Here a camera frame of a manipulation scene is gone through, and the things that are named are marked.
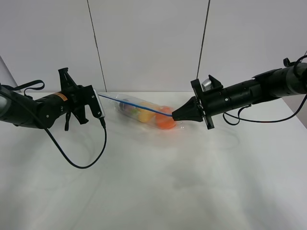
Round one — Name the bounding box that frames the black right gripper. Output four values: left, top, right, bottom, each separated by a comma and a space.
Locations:
172, 75, 230, 130

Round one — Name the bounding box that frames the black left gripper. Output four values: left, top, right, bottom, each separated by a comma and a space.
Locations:
58, 68, 101, 125

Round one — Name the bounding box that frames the clear zip bag blue strip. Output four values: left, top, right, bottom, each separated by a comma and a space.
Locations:
99, 92, 184, 130

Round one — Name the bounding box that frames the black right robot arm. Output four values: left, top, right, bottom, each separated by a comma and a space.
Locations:
172, 56, 307, 129

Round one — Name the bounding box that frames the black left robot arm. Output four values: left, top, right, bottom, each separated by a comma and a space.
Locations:
0, 68, 105, 131

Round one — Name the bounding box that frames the orange fruit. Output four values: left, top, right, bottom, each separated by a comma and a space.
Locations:
155, 106, 177, 130

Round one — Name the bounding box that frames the yellow pear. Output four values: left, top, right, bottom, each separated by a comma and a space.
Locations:
137, 102, 159, 123

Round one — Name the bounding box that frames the purple eggplant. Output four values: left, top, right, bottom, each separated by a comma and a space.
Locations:
119, 103, 135, 115

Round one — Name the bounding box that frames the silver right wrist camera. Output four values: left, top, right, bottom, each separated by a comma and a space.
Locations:
201, 78, 213, 92

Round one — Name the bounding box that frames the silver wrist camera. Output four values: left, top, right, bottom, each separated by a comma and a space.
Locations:
93, 89, 105, 119
201, 78, 213, 92

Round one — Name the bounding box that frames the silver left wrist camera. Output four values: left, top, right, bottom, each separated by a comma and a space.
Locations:
93, 89, 105, 119

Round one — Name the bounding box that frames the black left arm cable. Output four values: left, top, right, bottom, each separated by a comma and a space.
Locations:
9, 95, 107, 169

